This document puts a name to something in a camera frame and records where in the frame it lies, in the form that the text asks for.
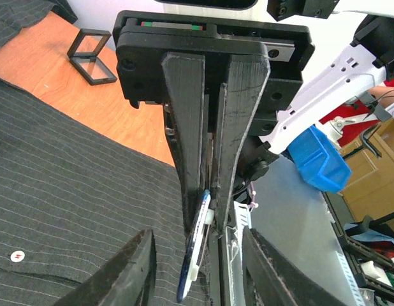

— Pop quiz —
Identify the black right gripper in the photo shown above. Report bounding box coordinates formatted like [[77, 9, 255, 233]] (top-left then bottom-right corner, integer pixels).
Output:
[[113, 10, 314, 235]]

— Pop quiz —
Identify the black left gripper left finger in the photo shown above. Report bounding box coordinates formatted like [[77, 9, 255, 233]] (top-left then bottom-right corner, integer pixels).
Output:
[[53, 228, 158, 306]]

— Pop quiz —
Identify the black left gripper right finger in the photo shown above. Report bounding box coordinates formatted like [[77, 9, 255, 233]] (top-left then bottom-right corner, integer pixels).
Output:
[[242, 228, 344, 306]]

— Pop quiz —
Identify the blue white brooch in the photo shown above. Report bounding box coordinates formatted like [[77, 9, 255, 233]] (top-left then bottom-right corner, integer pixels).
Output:
[[177, 189, 214, 303]]

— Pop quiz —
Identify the dark grey pinstriped shirt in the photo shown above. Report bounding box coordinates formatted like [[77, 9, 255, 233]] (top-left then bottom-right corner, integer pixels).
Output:
[[0, 77, 184, 305]]

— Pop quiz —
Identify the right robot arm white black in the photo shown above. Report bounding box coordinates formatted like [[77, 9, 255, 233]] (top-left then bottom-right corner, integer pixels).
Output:
[[112, 1, 394, 235]]

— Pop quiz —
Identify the blue plastic bin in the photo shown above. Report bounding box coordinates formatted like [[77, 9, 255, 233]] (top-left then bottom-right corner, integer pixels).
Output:
[[288, 126, 351, 193]]

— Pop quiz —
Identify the small black square holder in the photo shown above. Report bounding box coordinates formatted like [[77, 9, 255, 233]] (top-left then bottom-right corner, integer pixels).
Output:
[[67, 28, 117, 86]]

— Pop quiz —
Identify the wooden cabinet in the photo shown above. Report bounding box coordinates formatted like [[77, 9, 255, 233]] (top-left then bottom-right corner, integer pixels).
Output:
[[342, 119, 394, 221]]

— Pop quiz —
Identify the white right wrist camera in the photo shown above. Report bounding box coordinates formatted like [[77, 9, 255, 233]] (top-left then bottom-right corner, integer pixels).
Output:
[[154, 0, 271, 22]]

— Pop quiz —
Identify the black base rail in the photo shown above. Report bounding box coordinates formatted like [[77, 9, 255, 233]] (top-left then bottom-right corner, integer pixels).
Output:
[[322, 192, 394, 303]]

